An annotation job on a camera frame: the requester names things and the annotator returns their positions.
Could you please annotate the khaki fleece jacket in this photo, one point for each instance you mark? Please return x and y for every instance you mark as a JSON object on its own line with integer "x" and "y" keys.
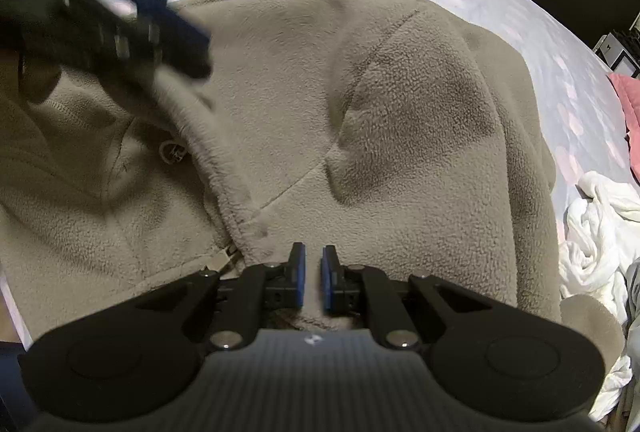
{"x": 350, "y": 137}

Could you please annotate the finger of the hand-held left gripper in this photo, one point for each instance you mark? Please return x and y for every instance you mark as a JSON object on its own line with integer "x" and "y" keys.
{"x": 180, "y": 42}

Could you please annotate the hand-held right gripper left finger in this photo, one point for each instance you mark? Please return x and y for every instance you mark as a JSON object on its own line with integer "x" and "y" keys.
{"x": 298, "y": 277}

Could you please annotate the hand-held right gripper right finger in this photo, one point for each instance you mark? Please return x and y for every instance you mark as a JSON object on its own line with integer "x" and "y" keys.
{"x": 328, "y": 282}

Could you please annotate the white garment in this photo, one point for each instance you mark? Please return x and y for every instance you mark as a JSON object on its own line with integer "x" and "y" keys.
{"x": 595, "y": 237}

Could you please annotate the pink pillow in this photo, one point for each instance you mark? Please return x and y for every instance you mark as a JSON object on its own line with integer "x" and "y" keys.
{"x": 631, "y": 107}

